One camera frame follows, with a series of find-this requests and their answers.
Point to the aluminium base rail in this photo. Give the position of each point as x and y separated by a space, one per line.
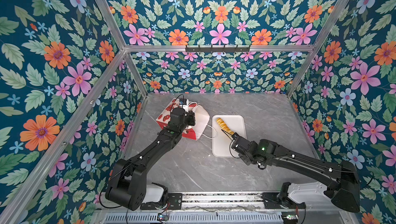
251 201

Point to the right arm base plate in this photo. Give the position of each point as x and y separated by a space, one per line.
281 200

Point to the white rectangular tray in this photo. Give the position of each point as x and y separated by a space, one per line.
221 142

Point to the long fake bread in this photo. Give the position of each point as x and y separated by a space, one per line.
222 124

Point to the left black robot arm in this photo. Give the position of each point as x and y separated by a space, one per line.
128 184

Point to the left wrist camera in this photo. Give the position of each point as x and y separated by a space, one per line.
184 104

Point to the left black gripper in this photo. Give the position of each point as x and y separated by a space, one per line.
190 115

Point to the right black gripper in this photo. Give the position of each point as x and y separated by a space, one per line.
243 160

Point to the black hook rail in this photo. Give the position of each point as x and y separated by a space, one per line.
217 49

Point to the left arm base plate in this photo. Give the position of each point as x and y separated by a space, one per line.
173 201

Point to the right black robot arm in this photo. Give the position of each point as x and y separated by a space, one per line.
341 179

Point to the red white paper bag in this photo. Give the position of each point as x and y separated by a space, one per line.
202 128

